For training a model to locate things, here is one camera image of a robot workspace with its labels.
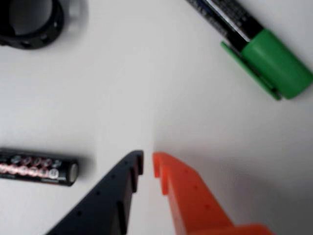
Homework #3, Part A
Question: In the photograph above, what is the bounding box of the green and black marker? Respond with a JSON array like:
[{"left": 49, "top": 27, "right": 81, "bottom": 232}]
[{"left": 185, "top": 0, "right": 313, "bottom": 101}]

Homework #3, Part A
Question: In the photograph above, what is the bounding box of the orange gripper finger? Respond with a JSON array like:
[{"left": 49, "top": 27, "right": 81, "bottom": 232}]
[{"left": 152, "top": 151, "right": 275, "bottom": 235}]

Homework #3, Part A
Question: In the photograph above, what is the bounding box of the black AA battery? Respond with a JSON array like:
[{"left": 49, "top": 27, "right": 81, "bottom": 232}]
[{"left": 0, "top": 147, "right": 80, "bottom": 187}]

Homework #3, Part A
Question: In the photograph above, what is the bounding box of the black ring strap device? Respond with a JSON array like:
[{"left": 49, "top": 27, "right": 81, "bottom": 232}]
[{"left": 0, "top": 0, "right": 66, "bottom": 50}]

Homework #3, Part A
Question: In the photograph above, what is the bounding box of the dark navy gripper finger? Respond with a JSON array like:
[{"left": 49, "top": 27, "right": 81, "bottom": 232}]
[{"left": 45, "top": 150, "right": 144, "bottom": 235}]

